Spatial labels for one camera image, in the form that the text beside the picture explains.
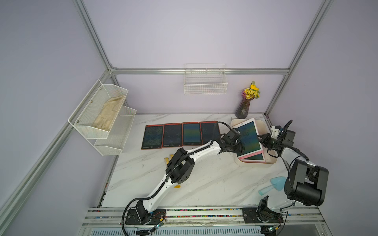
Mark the light blue plastic scoop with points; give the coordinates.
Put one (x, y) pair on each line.
(276, 183)

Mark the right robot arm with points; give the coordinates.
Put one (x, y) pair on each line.
(306, 182)

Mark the pink writing tablet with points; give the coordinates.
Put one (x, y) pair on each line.
(249, 138)
(258, 158)

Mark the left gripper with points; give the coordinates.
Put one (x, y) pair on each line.
(240, 147)

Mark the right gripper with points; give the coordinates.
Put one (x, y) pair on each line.
(264, 137)

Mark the white mesh wall shelf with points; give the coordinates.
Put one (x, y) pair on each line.
(107, 143)

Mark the cream plastic storage box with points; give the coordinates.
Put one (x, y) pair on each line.
(262, 129)

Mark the aluminium frame rails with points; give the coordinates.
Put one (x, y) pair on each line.
(22, 193)

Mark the yellow flower bouquet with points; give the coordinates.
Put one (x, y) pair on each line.
(252, 92)

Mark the white wire wall basket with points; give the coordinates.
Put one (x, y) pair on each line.
(205, 79)

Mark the beige cloth in shelf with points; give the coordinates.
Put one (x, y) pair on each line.
(108, 114)

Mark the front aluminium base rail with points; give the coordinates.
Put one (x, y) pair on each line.
(205, 221)

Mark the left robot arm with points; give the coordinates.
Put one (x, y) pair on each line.
(179, 169)

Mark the yellow knit glove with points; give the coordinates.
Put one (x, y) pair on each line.
(167, 159)

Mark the red writing tablet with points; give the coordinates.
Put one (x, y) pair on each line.
(153, 137)
(192, 134)
(172, 135)
(209, 130)

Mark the dark glass vase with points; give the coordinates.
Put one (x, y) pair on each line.
(243, 109)

